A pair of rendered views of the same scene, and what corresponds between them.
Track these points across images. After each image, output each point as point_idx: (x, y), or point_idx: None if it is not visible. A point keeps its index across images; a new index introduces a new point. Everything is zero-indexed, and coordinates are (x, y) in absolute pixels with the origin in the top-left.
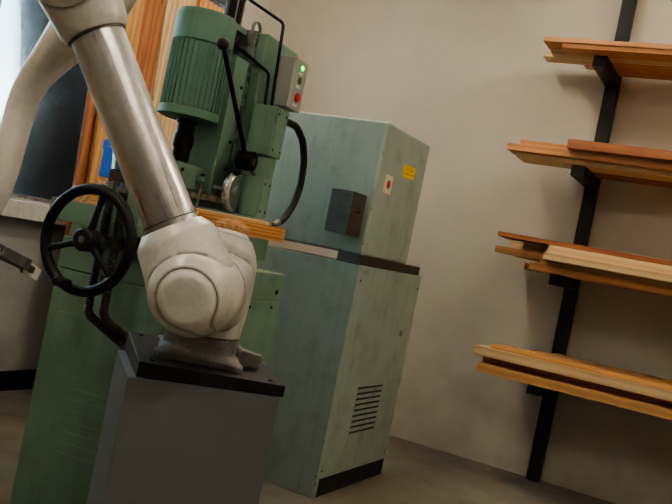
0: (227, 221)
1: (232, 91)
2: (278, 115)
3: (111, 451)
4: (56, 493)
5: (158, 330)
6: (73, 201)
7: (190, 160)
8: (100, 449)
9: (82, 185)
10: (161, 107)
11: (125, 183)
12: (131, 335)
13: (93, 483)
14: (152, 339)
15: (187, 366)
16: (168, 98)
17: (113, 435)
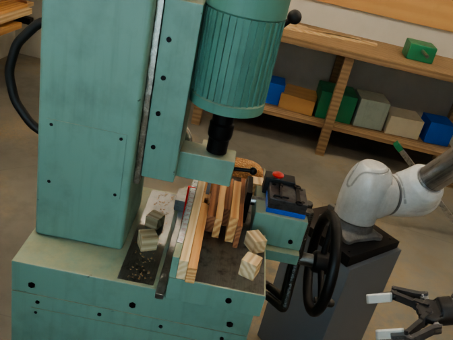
0: (257, 164)
1: None
2: None
3: (384, 281)
4: None
5: None
6: (265, 273)
7: (182, 141)
8: (344, 309)
9: (341, 231)
10: (259, 112)
11: (311, 202)
12: (358, 253)
13: (338, 324)
14: (348, 246)
15: (375, 229)
16: (264, 98)
17: (383, 278)
